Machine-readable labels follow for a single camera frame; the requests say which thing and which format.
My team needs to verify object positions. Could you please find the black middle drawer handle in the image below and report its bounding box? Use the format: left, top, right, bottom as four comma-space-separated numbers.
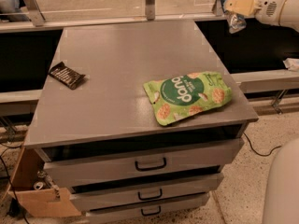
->
137, 189, 163, 202

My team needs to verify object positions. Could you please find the green snack pouch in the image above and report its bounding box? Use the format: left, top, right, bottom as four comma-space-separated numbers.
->
143, 71, 233, 126

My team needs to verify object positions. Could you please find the left metal railing post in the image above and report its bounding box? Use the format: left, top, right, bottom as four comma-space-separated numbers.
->
23, 0, 45, 27

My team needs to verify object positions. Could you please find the dark brown snack wrapper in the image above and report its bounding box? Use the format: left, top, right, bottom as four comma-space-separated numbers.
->
49, 62, 85, 90

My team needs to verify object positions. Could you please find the top grey drawer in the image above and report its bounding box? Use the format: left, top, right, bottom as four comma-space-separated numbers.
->
44, 138, 244, 188

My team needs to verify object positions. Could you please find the white crumpled paper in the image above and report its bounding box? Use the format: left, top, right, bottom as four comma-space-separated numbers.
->
283, 58, 299, 71

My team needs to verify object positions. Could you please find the middle grey drawer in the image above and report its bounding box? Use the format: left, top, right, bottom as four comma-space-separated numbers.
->
70, 173, 223, 211

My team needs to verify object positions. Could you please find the black bottom drawer handle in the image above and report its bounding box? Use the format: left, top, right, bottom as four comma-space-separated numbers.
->
140, 205, 162, 217

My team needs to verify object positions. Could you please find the person in blue jeans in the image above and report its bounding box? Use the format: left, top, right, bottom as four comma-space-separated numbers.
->
0, 0, 29, 22

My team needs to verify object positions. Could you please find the black drawer handle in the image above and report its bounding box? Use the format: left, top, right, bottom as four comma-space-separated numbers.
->
140, 205, 162, 217
135, 158, 167, 172
137, 189, 163, 202

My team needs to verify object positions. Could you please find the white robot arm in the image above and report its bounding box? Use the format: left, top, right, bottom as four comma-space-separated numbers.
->
221, 0, 299, 224

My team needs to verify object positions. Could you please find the black floor cable left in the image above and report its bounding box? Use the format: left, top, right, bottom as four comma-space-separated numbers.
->
0, 142, 31, 224

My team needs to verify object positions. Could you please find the black top drawer handle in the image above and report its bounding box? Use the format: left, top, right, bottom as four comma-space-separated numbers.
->
135, 158, 167, 172

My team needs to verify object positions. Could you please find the grey drawer cabinet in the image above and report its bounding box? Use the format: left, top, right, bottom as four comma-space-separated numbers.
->
23, 18, 259, 224

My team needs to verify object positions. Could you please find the black floor cable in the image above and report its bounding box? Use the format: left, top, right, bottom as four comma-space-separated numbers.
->
242, 132, 283, 158
0, 142, 31, 224

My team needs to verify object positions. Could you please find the black floor cable right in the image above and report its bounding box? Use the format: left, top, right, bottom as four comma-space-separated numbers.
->
242, 132, 283, 158

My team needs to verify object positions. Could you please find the metal bench bracket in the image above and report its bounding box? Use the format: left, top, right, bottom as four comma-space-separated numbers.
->
271, 90, 288, 115

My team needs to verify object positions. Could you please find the brown cardboard box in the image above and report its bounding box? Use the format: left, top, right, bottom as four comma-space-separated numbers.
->
7, 148, 81, 217

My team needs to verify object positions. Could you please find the middle metal railing post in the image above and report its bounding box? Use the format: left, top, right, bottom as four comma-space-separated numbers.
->
145, 0, 155, 21

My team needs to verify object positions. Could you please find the bottom grey drawer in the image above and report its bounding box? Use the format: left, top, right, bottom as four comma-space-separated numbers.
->
86, 193, 209, 224

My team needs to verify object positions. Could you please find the blue silver redbull can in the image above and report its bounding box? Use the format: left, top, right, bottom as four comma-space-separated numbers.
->
221, 0, 247, 34

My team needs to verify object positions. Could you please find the small can in box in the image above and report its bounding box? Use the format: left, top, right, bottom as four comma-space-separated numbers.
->
34, 181, 45, 190

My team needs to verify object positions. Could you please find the grey drawer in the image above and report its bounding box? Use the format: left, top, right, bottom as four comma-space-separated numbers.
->
44, 138, 244, 188
86, 193, 209, 224
70, 173, 223, 211

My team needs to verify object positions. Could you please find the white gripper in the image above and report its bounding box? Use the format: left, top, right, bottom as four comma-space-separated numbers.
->
224, 0, 293, 26

